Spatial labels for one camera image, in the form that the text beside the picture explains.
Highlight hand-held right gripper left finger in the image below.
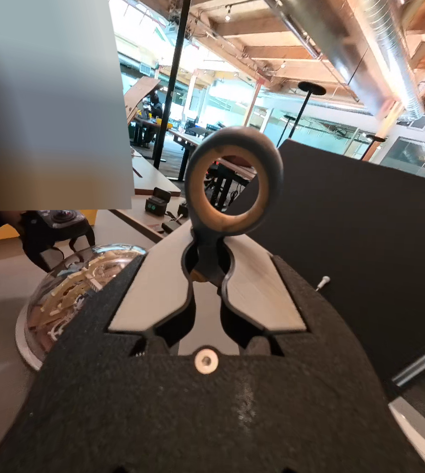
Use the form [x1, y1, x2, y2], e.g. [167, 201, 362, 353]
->
[107, 220, 196, 347]

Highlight black support pole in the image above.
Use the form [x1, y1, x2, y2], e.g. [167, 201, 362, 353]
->
[153, 0, 192, 170]

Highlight cardboard sheet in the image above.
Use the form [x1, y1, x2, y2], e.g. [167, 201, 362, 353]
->
[124, 76, 161, 124]

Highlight silver metal bar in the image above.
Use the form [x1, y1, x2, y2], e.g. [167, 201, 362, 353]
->
[392, 342, 425, 387]

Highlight black backdrop board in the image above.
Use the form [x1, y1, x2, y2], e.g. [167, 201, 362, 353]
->
[227, 138, 425, 400]

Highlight silver spiral air duct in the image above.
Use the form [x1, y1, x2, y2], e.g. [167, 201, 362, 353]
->
[360, 0, 425, 115]

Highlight black charger case green lights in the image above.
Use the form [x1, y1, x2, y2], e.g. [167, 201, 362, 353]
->
[145, 186, 167, 217]

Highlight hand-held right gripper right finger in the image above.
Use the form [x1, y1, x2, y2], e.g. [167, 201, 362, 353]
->
[220, 234, 308, 348]

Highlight clear dome marble maze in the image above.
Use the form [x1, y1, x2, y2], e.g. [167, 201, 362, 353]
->
[15, 242, 149, 371]

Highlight wood-top office desk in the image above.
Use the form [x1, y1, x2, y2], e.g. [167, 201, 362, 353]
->
[168, 129, 213, 182]

